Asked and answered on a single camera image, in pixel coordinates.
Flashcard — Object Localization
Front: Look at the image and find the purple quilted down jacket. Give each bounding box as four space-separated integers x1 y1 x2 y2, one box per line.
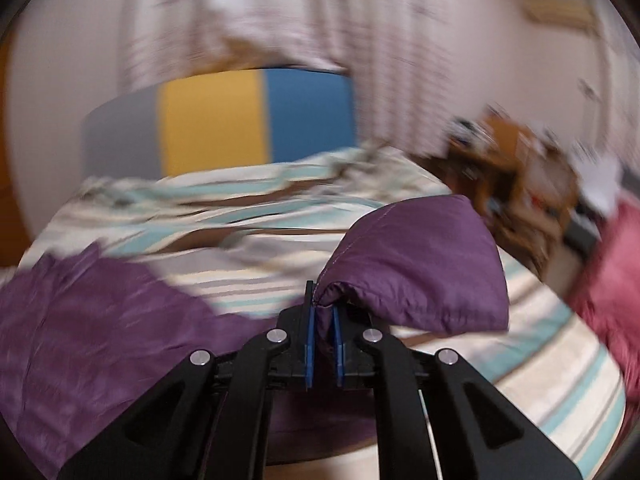
1 195 509 479

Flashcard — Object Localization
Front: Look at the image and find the pink red blanket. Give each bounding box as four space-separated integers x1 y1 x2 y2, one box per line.
570 200 639 436

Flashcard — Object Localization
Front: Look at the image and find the wooden desk with clutter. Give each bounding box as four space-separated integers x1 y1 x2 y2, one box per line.
434 115 580 278

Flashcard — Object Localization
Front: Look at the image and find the grey yellow blue headboard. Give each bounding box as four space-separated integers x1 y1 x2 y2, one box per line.
81 67 357 180

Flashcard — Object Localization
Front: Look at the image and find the pink patterned curtain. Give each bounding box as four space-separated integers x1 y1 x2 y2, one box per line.
119 0 454 155

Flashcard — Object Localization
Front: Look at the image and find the wall air conditioner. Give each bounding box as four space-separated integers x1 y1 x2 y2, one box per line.
523 0 596 30

